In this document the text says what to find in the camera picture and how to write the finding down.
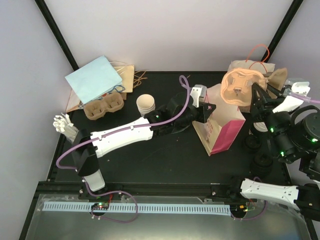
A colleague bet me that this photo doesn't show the cream paper bag pink sides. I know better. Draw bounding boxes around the cream paper bag pink sides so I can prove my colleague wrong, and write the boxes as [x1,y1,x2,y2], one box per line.
[192,83,246,156]

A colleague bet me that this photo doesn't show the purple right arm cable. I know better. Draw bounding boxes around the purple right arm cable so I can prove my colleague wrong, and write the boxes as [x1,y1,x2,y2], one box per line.
[231,89,320,222]

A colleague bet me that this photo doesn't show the light blue paper bag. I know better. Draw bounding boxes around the light blue paper bag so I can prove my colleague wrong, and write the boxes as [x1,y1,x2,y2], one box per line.
[65,56,122,104]

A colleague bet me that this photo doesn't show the stacked pulp cup carriers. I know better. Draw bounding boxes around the stacked pulp cup carriers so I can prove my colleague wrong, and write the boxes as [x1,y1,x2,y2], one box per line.
[83,92,124,121]

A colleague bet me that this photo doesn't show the brown pulp cup carrier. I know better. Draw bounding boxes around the brown pulp cup carrier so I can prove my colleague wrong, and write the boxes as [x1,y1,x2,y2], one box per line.
[220,68,288,107]

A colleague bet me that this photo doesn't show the brown kraft paper bag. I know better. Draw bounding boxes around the brown kraft paper bag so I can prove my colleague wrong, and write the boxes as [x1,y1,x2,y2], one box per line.
[110,61,148,100]

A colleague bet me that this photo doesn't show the light blue slotted cable duct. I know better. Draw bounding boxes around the light blue slotted cable duct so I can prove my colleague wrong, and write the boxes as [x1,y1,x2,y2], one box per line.
[42,201,231,216]

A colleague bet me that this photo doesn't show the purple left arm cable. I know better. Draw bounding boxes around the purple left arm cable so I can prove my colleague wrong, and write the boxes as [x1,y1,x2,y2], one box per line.
[56,74,192,223]

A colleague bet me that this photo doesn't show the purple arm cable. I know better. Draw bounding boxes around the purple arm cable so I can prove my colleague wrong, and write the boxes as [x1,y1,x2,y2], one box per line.
[231,89,320,222]
[56,74,192,223]

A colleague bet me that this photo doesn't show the Cream Bear printed paper bag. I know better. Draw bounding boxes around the Cream Bear printed paper bag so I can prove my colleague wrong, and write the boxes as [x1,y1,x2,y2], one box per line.
[227,44,277,86]

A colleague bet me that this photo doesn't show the tall stack paper cups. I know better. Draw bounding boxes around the tall stack paper cups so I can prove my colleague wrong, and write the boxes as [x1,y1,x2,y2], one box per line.
[253,122,268,133]

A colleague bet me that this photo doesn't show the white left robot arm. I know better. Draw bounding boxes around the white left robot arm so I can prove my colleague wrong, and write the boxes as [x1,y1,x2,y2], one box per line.
[71,92,217,200]

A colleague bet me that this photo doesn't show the small stack paper cups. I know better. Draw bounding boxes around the small stack paper cups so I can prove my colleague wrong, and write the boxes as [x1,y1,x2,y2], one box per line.
[136,94,156,117]

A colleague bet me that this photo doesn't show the black lid stacks right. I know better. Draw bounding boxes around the black lid stacks right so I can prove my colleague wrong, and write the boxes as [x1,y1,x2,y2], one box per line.
[242,134,273,179]

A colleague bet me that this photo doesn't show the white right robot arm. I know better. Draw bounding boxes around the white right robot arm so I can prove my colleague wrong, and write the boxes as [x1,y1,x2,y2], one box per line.
[227,83,320,221]

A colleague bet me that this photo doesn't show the patterned flat paper bag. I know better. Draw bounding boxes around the patterned flat paper bag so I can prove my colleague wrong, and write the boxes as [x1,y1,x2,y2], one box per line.
[65,90,85,113]

